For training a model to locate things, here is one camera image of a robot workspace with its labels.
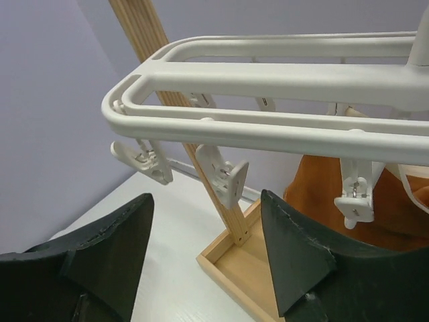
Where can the white plastic clip hanger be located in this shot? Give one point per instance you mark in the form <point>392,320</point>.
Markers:
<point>339,95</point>

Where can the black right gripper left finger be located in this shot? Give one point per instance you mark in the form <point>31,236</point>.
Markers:
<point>89,274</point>

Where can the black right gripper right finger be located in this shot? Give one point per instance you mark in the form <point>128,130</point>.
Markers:
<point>321,275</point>

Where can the orange underwear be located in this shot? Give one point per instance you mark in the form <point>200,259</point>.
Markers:
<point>388,210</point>

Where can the white corner clothes clip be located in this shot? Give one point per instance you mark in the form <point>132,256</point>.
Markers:
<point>151,161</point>

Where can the wooden hanger stand frame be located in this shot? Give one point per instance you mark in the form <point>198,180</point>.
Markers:
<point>204,262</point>

